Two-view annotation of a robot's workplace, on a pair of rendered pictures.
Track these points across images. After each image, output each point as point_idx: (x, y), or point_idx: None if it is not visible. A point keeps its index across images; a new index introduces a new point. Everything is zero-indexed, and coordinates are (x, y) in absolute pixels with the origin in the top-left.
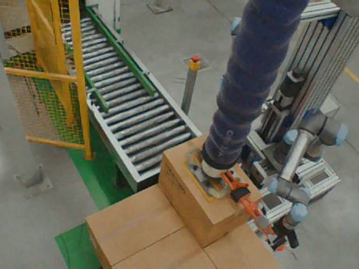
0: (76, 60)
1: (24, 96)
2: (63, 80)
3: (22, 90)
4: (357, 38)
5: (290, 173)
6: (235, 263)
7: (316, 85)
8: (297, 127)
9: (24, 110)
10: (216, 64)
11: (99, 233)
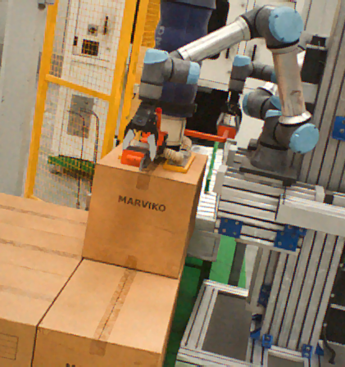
0: (116, 65)
1: (81, 197)
2: (98, 97)
3: (86, 193)
4: None
5: (187, 46)
6: (103, 285)
7: (334, 47)
8: (325, 155)
9: (68, 202)
10: None
11: None
